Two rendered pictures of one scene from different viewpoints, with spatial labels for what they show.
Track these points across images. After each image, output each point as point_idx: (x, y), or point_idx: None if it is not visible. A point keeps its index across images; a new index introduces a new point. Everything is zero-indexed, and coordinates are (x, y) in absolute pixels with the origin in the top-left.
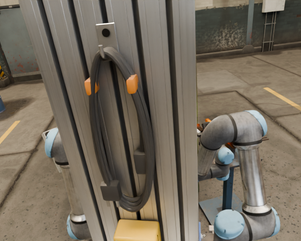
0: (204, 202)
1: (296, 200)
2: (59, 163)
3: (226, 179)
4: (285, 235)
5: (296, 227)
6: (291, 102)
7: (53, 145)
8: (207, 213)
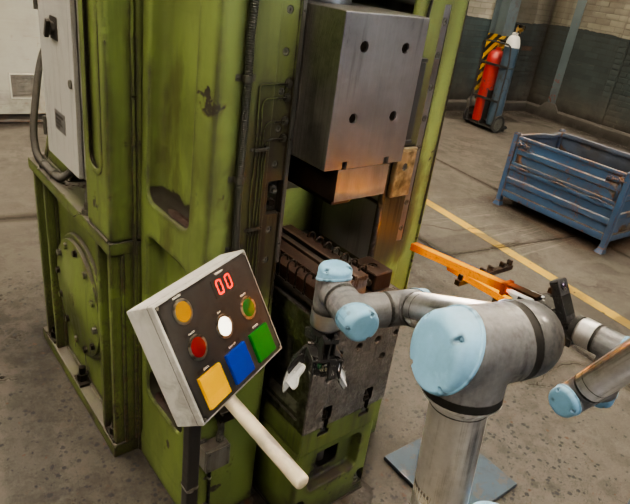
0: (397, 456)
1: (557, 426)
2: (474, 410)
3: (612, 404)
4: (568, 500)
5: (578, 481)
6: (466, 224)
7: (484, 359)
8: (413, 480)
